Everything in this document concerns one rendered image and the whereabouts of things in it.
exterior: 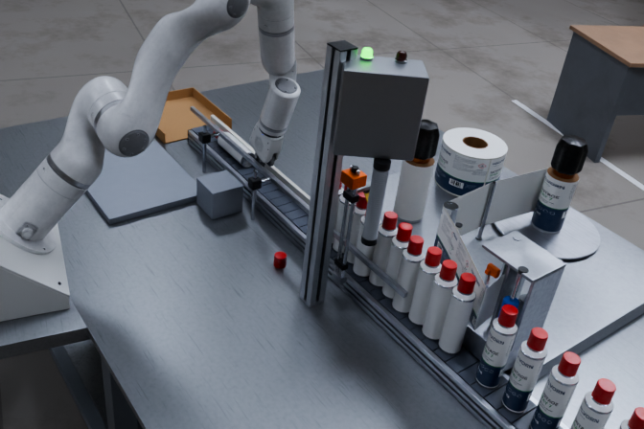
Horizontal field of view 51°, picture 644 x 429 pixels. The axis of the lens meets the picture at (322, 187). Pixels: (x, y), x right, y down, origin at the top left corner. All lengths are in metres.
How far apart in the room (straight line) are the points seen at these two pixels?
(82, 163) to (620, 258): 1.45
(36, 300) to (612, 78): 3.64
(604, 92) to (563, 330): 2.97
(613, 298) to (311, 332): 0.79
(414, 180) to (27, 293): 1.02
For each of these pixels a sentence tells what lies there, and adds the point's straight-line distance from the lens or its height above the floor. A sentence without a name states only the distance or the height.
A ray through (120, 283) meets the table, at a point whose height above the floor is 0.83.
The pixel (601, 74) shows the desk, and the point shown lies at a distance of 4.61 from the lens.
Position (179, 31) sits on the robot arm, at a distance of 1.56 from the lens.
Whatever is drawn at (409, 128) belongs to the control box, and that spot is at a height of 1.36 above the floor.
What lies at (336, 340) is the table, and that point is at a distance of 1.63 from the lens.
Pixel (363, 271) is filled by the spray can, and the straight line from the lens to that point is 1.72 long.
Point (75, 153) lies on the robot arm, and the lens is 1.66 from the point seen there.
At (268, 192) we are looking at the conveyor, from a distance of 2.02.
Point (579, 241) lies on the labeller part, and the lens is 2.07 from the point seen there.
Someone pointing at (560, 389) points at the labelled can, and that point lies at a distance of 1.40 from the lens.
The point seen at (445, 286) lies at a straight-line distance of 1.51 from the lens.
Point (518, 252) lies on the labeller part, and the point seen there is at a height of 1.14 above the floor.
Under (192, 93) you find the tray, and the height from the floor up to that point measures 0.85.
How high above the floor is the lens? 1.97
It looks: 32 degrees down
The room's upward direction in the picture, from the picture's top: 7 degrees clockwise
